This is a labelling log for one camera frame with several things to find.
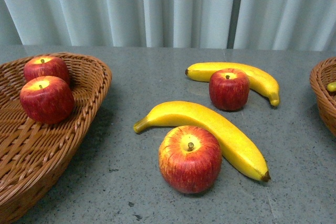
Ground large front red apple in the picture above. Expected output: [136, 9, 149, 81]
[158, 125, 222, 194]

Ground white pleated curtain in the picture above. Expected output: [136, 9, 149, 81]
[1, 0, 335, 51]

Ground left brown wicker basket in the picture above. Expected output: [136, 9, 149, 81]
[1, 52, 112, 223]

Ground brown wicker basket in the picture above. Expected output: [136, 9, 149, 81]
[309, 57, 335, 135]
[1, 52, 112, 223]

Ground right brown wicker basket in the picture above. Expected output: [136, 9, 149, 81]
[309, 57, 335, 135]

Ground long yellow banana in basket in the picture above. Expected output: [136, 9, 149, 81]
[327, 82, 336, 93]

